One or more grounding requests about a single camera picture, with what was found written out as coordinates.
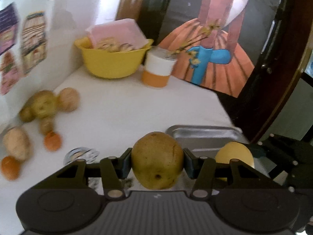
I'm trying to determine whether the brown-green pear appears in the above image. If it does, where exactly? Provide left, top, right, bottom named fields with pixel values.
left=131, top=132, right=183, bottom=190

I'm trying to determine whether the orange tangerine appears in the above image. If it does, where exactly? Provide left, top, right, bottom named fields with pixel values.
left=44, top=132, right=62, bottom=151
left=1, top=156, right=21, bottom=181

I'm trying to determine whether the metal tray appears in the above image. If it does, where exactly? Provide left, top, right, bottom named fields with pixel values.
left=166, top=125, right=269, bottom=176

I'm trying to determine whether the yellow lemon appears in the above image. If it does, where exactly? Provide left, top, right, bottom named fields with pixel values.
left=215, top=142, right=255, bottom=168

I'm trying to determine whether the small kiwi front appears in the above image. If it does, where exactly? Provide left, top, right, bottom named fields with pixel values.
left=39, top=117, right=55, bottom=135

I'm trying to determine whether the small kiwi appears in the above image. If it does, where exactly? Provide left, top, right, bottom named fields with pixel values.
left=39, top=117, right=55, bottom=135
left=19, top=106, right=36, bottom=123

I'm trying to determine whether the tan striped melon far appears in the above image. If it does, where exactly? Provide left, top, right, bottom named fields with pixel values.
left=57, top=88, right=81, bottom=112

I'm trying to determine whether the tan striped melon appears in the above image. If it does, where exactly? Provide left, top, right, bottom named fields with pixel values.
left=57, top=88, right=81, bottom=112
left=3, top=127, right=32, bottom=162

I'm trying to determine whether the large green pear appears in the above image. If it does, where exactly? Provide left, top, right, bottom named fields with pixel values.
left=26, top=90, right=58, bottom=119

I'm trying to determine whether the tan striped melon near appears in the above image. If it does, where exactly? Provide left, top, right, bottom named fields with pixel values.
left=3, top=127, right=32, bottom=162

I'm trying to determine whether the small kiwi left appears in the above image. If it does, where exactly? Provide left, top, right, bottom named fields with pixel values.
left=19, top=106, right=36, bottom=123

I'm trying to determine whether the yellow plastic bowl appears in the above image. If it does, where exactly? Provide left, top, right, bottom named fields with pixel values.
left=74, top=37, right=153, bottom=79

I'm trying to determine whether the white and orange cup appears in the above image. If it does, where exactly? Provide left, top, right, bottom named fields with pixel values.
left=141, top=47, right=177, bottom=88

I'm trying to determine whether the pink plastic lid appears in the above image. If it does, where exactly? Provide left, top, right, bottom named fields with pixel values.
left=86, top=19, right=148, bottom=49

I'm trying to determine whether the painting of woman in dress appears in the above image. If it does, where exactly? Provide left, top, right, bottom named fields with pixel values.
left=158, top=0, right=281, bottom=97

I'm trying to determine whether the paper with house drawings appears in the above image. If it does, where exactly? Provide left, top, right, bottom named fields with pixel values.
left=0, top=0, right=99, bottom=96

